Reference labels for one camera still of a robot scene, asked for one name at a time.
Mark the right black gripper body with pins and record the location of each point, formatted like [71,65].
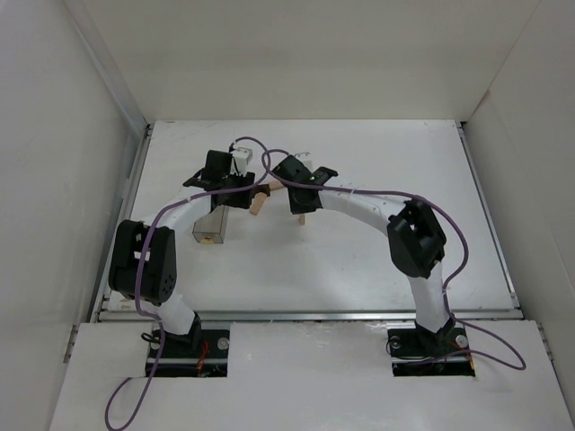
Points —
[299,200]

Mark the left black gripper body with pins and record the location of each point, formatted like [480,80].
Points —
[243,193]

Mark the dark brown arch block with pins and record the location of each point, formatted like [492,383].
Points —
[261,189]

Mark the clear plastic container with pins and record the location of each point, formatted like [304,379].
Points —
[212,225]

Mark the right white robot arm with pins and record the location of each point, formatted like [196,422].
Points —
[415,237]

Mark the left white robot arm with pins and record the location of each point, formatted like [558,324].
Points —
[144,260]

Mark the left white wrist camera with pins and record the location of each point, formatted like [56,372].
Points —
[241,160]

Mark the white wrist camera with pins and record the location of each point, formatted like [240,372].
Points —
[306,159]
[241,160]

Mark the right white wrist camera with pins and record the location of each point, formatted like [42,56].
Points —
[306,159]

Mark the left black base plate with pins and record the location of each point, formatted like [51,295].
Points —
[206,358]

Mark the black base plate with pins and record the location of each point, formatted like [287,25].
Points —
[206,358]
[416,353]

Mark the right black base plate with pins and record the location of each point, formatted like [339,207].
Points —
[416,353]

